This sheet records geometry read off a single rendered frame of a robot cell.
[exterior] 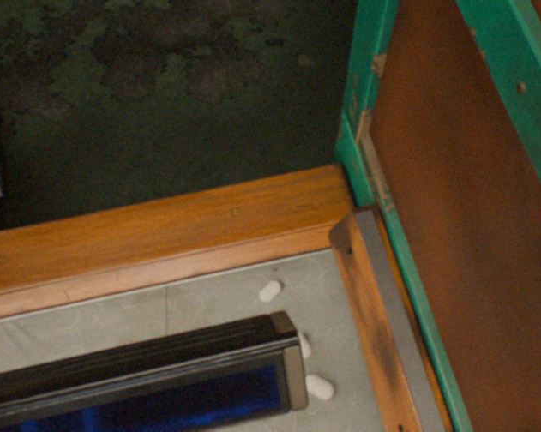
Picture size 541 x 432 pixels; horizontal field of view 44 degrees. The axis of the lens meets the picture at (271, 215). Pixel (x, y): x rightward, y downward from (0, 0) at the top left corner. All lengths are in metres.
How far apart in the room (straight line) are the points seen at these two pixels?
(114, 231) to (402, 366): 0.42
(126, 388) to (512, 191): 0.31
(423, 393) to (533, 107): 0.39
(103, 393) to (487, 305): 0.33
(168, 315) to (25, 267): 0.20
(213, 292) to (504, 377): 0.42
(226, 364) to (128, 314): 0.43
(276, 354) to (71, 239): 0.50
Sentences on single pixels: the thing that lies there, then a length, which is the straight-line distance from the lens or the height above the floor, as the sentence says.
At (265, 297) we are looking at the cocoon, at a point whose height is 0.76.
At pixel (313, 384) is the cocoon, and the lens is 0.84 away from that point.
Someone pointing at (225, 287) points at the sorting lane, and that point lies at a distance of 0.90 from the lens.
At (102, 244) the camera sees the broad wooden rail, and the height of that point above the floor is 0.76.
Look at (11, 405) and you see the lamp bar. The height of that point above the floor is 1.11.
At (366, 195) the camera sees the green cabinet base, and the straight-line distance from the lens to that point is 0.87.
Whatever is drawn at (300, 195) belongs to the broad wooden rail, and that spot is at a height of 0.76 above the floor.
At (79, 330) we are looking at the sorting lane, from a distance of 0.91.
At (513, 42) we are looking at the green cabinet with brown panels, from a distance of 0.46.
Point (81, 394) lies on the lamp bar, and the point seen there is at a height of 1.11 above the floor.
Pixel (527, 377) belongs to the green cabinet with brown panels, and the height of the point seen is 1.05.
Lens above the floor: 1.58
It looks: 64 degrees down
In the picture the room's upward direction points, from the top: straight up
